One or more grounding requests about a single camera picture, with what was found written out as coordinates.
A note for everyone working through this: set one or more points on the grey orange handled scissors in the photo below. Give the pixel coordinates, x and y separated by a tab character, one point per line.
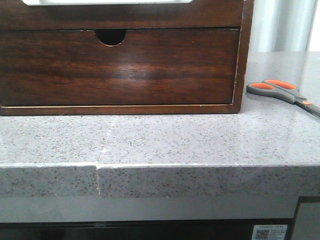
283	91

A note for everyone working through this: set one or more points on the wooden drawer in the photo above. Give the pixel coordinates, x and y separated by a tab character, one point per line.
150	67
16	15

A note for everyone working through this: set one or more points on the lower wooden drawer front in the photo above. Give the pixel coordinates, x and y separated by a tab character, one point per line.
150	67

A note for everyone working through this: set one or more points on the dark wooden drawer cabinet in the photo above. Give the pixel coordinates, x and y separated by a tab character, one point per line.
114	37

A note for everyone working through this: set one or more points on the dark appliance under counter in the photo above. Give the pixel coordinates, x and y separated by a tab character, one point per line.
236	229

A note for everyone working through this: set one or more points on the white QR code sticker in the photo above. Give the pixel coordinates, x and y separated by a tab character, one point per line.
269	232

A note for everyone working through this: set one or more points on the white tray on cabinet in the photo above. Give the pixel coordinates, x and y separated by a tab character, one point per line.
100	2

